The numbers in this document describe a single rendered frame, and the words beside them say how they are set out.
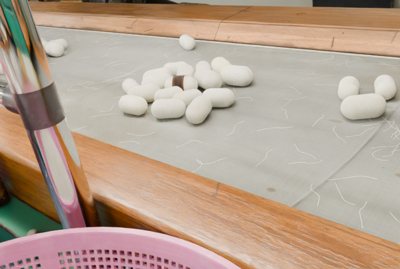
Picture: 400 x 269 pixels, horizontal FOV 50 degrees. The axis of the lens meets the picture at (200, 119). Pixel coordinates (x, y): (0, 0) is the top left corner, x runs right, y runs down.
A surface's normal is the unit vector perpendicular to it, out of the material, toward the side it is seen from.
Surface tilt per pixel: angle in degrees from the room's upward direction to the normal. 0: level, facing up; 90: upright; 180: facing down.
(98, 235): 75
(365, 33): 45
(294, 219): 0
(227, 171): 0
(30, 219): 0
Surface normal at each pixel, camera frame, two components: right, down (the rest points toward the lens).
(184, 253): -0.57, 0.20
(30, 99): 0.09, 0.43
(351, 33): -0.56, -0.32
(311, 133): -0.15, -0.88
